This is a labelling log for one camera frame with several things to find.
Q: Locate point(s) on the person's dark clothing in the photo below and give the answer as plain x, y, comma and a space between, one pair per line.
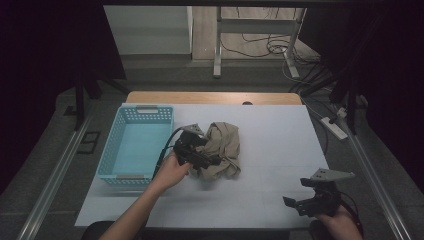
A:
96, 231

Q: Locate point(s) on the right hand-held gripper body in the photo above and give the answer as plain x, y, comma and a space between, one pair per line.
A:
325, 198

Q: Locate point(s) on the black rectangular floor frame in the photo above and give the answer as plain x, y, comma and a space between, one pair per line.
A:
89, 142

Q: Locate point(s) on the white cabinet panel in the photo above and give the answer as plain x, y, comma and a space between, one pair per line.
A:
146, 30

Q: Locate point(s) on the light blue plastic basket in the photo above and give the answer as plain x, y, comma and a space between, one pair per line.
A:
136, 146

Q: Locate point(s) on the person's left hand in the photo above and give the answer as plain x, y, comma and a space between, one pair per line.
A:
171, 173

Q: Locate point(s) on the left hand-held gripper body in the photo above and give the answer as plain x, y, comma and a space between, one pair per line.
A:
188, 146

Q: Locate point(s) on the white table cover sheet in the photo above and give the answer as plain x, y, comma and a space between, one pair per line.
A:
266, 150

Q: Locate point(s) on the white power strip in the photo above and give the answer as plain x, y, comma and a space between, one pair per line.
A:
334, 128

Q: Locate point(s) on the aluminium floor rail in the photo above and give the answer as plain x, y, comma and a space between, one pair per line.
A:
376, 186
53, 180

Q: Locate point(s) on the beige cloth garment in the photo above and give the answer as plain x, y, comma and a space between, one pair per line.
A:
223, 150

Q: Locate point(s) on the black tripod stand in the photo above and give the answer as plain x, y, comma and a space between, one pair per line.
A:
350, 106
80, 100

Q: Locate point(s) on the white metal desk frame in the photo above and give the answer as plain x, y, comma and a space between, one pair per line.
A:
217, 50

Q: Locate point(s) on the person's right hand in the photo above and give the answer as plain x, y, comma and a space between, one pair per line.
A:
338, 226

